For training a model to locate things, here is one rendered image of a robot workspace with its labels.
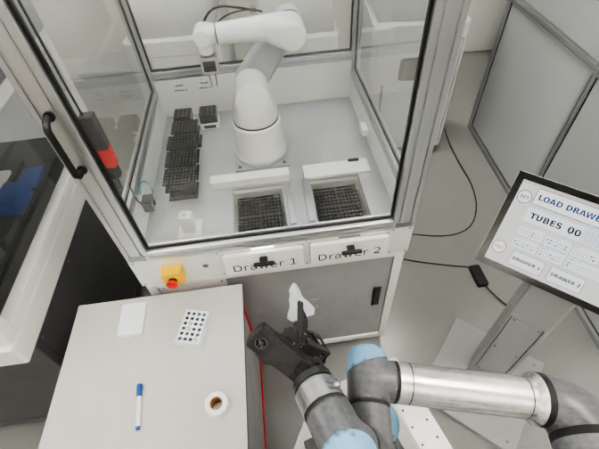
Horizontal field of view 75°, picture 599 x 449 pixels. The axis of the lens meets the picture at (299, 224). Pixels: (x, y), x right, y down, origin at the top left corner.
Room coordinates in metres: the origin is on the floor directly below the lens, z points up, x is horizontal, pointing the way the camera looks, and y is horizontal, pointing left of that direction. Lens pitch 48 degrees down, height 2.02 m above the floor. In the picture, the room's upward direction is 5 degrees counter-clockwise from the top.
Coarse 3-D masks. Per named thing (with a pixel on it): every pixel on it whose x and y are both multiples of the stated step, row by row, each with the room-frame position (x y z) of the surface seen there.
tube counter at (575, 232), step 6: (570, 222) 0.72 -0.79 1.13; (570, 228) 0.70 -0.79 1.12; (576, 228) 0.70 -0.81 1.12; (582, 228) 0.69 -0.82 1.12; (564, 234) 0.69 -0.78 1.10; (570, 234) 0.69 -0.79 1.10; (576, 234) 0.68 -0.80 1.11; (582, 234) 0.68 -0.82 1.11; (588, 234) 0.67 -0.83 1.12; (594, 234) 0.67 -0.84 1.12; (576, 240) 0.67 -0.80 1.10; (582, 240) 0.67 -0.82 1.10; (588, 240) 0.66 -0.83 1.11; (594, 240) 0.66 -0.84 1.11; (594, 246) 0.64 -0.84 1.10
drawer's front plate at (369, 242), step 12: (336, 240) 0.88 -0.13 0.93; (348, 240) 0.87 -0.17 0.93; (360, 240) 0.87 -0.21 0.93; (372, 240) 0.87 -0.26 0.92; (384, 240) 0.87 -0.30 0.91; (312, 252) 0.86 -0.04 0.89; (324, 252) 0.86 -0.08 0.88; (336, 252) 0.86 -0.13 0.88; (372, 252) 0.87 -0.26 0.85; (384, 252) 0.87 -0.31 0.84; (312, 264) 0.86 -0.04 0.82
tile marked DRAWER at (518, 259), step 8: (512, 256) 0.70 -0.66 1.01; (520, 256) 0.69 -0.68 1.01; (528, 256) 0.68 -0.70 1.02; (512, 264) 0.68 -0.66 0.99; (520, 264) 0.67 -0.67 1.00; (528, 264) 0.66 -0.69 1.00; (536, 264) 0.66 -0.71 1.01; (544, 264) 0.65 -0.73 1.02; (528, 272) 0.65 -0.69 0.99; (536, 272) 0.64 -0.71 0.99
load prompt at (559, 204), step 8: (544, 192) 0.80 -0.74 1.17; (552, 192) 0.80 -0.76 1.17; (536, 200) 0.79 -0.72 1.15; (544, 200) 0.79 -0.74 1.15; (552, 200) 0.78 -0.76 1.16; (560, 200) 0.77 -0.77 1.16; (568, 200) 0.76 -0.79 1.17; (576, 200) 0.76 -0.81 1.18; (552, 208) 0.76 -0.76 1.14; (560, 208) 0.75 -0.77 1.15; (568, 208) 0.75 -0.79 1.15; (576, 208) 0.74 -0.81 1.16; (584, 208) 0.73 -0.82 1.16; (592, 208) 0.72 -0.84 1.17; (568, 216) 0.73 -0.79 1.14; (576, 216) 0.72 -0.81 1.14; (584, 216) 0.71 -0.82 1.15; (592, 216) 0.71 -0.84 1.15; (592, 224) 0.69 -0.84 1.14
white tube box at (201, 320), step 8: (192, 312) 0.71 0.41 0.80; (200, 312) 0.70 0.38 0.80; (208, 312) 0.70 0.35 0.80; (184, 320) 0.68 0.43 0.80; (192, 320) 0.68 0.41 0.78; (200, 320) 0.67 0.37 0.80; (208, 320) 0.68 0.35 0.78; (184, 328) 0.65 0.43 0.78; (192, 328) 0.64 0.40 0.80; (200, 328) 0.64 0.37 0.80; (176, 336) 0.62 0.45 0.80; (184, 336) 0.62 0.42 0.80; (192, 336) 0.61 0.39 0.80; (200, 336) 0.61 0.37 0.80; (176, 344) 0.60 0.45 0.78; (184, 344) 0.59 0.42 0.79; (192, 344) 0.59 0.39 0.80; (200, 344) 0.59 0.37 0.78
